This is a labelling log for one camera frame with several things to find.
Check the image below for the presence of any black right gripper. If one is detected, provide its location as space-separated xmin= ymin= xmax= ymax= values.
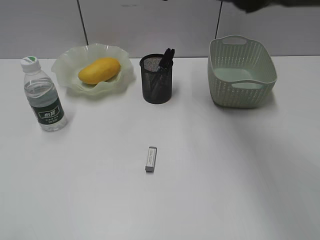
xmin=225 ymin=0 xmax=320 ymax=13

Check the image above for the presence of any black marker pen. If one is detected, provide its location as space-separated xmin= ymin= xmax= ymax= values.
xmin=157 ymin=48 xmax=171 ymax=83
xmin=159 ymin=48 xmax=172 ymax=72
xmin=164 ymin=48 xmax=175 ymax=69

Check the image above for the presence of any yellow mango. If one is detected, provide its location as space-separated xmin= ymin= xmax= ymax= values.
xmin=78 ymin=57 xmax=121 ymax=85

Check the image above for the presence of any clear water bottle green label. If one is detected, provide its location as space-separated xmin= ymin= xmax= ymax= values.
xmin=20 ymin=56 xmax=68 ymax=132

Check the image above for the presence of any light green plastic basket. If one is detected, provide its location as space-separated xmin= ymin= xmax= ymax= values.
xmin=207 ymin=35 xmax=277 ymax=109

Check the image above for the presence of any black mesh pen holder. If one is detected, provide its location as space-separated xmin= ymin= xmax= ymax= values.
xmin=139 ymin=54 xmax=173 ymax=105

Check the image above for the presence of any grey white eraser middle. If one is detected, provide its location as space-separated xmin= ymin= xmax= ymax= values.
xmin=144 ymin=146 xmax=157 ymax=173

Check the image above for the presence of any translucent green wavy plate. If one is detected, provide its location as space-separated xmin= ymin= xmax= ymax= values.
xmin=51 ymin=43 xmax=136 ymax=96

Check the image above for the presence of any black wall cable right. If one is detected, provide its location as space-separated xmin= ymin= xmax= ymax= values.
xmin=214 ymin=2 xmax=224 ymax=40

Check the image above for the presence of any black wall cable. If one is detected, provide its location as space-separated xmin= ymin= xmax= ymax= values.
xmin=214 ymin=2 xmax=224 ymax=40
xmin=76 ymin=0 xmax=90 ymax=46

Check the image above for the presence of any black wall cable left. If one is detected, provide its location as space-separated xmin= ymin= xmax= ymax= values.
xmin=76 ymin=0 xmax=90 ymax=46

